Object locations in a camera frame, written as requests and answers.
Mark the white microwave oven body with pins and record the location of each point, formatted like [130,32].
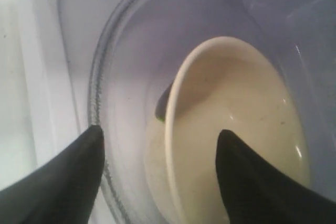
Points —
[58,41]

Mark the cream ceramic bowl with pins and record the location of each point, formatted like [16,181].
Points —
[223,84]

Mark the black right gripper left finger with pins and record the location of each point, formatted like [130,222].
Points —
[64,189]

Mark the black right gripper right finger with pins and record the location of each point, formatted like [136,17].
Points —
[253,191]

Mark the glass microwave turntable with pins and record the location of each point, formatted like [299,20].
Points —
[143,44]

